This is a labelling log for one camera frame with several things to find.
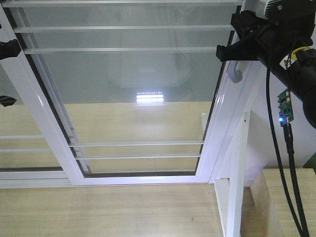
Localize white door frame post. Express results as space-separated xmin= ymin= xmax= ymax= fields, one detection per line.
xmin=209 ymin=61 xmax=265 ymax=183

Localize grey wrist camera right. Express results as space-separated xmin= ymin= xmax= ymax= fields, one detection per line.
xmin=244 ymin=0 xmax=316 ymax=21

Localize green circuit board right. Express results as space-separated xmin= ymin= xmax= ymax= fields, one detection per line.
xmin=277 ymin=88 xmax=294 ymax=127

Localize white door handle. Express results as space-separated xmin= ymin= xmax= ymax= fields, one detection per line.
xmin=227 ymin=61 xmax=250 ymax=83

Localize white wall panel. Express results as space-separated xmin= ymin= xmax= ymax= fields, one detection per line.
xmin=244 ymin=61 xmax=316 ymax=186

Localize green cushion mat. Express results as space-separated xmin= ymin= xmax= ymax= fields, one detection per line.
xmin=303 ymin=153 xmax=316 ymax=170

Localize light wooden platform board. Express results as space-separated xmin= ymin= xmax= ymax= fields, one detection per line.
xmin=0 ymin=101 xmax=224 ymax=237

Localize black cable right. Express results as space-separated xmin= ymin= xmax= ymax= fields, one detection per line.
xmin=265 ymin=32 xmax=311 ymax=237

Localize white triangular support bracket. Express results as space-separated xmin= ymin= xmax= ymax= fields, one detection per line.
xmin=201 ymin=111 xmax=250 ymax=237

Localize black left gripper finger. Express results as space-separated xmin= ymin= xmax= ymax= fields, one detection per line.
xmin=0 ymin=95 xmax=17 ymax=107
xmin=0 ymin=39 xmax=21 ymax=60

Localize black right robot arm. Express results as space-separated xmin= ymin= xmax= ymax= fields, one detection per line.
xmin=216 ymin=10 xmax=316 ymax=127

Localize light wooden box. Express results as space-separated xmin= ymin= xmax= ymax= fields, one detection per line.
xmin=241 ymin=168 xmax=316 ymax=237

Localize fixed white glass door panel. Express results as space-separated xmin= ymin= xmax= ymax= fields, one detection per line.
xmin=0 ymin=55 xmax=76 ymax=188

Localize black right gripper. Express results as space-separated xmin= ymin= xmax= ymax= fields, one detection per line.
xmin=216 ymin=9 xmax=314 ymax=68

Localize white sliding glass door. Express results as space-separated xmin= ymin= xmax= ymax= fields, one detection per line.
xmin=0 ymin=0 xmax=254 ymax=186

